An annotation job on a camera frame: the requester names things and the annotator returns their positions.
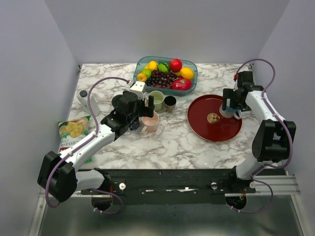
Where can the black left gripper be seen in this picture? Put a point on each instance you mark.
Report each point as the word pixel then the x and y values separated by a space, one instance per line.
pixel 146 111

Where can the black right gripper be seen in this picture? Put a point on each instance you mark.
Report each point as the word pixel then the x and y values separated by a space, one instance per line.
pixel 229 93

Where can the light green mug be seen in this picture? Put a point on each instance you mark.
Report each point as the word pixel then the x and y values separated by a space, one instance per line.
pixel 158 99

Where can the pink mug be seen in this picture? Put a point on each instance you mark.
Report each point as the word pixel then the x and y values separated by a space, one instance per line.
pixel 150 124

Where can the brown mug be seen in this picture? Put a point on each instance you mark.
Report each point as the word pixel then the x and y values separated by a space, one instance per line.
pixel 170 103

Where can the light blue mug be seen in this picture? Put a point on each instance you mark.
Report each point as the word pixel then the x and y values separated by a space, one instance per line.
pixel 229 113

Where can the dark blue mug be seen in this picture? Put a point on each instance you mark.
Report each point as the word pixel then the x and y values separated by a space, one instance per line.
pixel 134 126

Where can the cream ceramic mug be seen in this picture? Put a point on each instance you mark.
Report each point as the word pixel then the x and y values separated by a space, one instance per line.
pixel 145 101

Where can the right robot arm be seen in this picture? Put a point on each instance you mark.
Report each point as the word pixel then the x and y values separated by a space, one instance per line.
pixel 273 142

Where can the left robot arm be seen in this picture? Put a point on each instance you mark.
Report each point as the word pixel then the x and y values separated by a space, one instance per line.
pixel 59 174

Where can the red grape bunch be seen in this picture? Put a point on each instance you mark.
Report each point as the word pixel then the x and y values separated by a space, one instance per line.
pixel 161 86

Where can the dark purple grape bunch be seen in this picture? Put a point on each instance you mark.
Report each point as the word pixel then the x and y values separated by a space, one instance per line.
pixel 159 77

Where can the orange mandarin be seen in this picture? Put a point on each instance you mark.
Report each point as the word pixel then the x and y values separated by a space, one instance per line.
pixel 141 77

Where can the red round tray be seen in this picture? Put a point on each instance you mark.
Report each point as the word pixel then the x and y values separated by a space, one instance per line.
pixel 206 121

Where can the green lime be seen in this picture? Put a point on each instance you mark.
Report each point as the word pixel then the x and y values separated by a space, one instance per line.
pixel 147 72

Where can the pink dragon fruit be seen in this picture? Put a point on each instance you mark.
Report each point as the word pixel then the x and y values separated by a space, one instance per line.
pixel 181 84

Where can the green striped melon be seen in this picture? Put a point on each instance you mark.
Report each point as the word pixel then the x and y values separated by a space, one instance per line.
pixel 164 67

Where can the yellow pear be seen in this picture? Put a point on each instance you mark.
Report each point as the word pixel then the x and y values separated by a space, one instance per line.
pixel 152 65

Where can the yellow lemon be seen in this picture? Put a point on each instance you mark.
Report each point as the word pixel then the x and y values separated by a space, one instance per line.
pixel 186 73

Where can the red apple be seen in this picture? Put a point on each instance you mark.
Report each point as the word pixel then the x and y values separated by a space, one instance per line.
pixel 175 65

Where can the white bottle black cap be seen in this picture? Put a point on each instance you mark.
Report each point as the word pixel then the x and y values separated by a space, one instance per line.
pixel 82 96

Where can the green chips bag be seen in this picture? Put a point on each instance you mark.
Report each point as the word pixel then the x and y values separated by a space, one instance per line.
pixel 72 131

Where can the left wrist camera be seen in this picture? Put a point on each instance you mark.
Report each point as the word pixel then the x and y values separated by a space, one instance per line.
pixel 138 88

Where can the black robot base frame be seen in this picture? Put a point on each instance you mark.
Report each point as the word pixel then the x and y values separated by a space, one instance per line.
pixel 173 186

